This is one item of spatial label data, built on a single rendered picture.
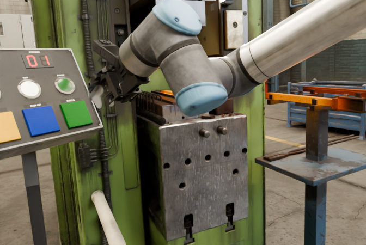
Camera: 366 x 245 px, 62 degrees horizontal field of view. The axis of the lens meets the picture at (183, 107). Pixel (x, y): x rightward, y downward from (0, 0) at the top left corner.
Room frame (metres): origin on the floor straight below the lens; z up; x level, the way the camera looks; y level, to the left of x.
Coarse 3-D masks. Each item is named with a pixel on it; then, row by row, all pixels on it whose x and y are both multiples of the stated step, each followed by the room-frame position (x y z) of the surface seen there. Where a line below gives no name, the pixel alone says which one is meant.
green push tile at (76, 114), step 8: (64, 104) 0.84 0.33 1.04; (72, 104) 0.86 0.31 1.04; (80, 104) 0.88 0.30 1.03; (64, 112) 0.83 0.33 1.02; (72, 112) 0.85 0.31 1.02; (80, 112) 0.86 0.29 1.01; (88, 112) 0.88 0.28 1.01; (72, 120) 0.83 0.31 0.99; (80, 120) 0.85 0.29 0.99; (88, 120) 0.86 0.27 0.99
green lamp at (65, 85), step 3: (63, 78) 0.90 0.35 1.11; (60, 81) 0.88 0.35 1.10; (63, 81) 0.89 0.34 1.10; (66, 81) 0.90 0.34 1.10; (69, 81) 0.90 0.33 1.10; (60, 84) 0.88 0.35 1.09; (63, 84) 0.88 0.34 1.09; (66, 84) 0.89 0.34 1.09; (69, 84) 0.90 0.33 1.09; (60, 87) 0.87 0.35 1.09; (63, 87) 0.88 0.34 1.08; (66, 87) 0.88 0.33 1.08; (69, 87) 0.89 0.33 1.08; (63, 90) 0.87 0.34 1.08; (66, 90) 0.88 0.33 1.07; (69, 90) 0.89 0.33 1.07
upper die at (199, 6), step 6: (156, 0) 1.13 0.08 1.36; (144, 6) 1.25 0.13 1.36; (150, 6) 1.18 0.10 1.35; (192, 6) 1.19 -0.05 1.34; (198, 6) 1.20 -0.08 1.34; (204, 6) 1.21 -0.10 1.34; (138, 12) 1.33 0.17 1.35; (144, 12) 1.25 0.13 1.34; (198, 12) 1.20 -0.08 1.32; (204, 12) 1.21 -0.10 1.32; (132, 18) 1.42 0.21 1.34; (138, 18) 1.33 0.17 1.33; (144, 18) 1.26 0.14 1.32; (204, 18) 1.21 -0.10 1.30; (132, 24) 1.43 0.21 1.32; (138, 24) 1.34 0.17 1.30; (204, 24) 1.21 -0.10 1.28; (132, 30) 1.43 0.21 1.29
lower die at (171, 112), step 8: (144, 96) 1.47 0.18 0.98; (152, 96) 1.36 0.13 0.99; (168, 96) 1.33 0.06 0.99; (144, 104) 1.33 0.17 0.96; (160, 104) 1.17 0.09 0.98; (168, 104) 1.16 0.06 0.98; (176, 104) 1.15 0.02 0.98; (160, 112) 1.15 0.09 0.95; (168, 112) 1.14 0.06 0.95; (176, 112) 1.15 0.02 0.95; (208, 112) 1.21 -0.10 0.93; (168, 120) 1.14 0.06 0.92; (176, 120) 1.15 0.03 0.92
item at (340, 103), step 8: (280, 96) 1.19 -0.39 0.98; (288, 96) 1.16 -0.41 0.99; (296, 96) 1.12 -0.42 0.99; (304, 96) 1.10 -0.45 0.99; (312, 96) 1.09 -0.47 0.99; (344, 96) 0.97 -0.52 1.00; (320, 104) 1.03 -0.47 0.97; (328, 104) 1.00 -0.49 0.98; (336, 104) 0.97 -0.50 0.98; (344, 104) 0.96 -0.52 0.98; (352, 104) 0.93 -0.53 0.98; (360, 104) 0.91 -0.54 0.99; (360, 112) 0.90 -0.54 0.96
